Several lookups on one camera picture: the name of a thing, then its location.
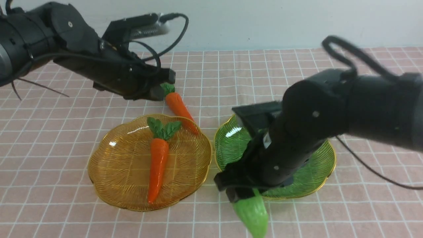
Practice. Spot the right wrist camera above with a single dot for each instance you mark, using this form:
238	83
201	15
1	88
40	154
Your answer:
257	117

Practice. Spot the green toy gourd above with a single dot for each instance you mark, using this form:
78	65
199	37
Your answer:
252	213

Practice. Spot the amber ribbed plastic plate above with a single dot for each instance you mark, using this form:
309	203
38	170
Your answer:
119	169

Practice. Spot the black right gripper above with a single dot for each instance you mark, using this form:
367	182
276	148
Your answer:
270	158

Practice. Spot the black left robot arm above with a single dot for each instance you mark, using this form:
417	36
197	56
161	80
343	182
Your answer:
57	32

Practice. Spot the small orange toy carrot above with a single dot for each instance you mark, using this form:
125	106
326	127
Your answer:
177	106

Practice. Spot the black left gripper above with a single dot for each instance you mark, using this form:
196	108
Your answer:
121	72

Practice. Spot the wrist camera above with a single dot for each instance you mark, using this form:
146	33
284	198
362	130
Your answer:
257	117
124	30

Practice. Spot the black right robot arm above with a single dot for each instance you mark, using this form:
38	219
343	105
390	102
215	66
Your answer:
330	103

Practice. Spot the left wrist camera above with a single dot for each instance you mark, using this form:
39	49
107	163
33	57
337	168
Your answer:
124	30

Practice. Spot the pink checkered tablecloth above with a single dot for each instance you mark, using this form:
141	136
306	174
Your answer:
47	139

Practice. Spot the large orange toy carrot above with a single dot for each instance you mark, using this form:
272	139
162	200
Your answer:
158	162

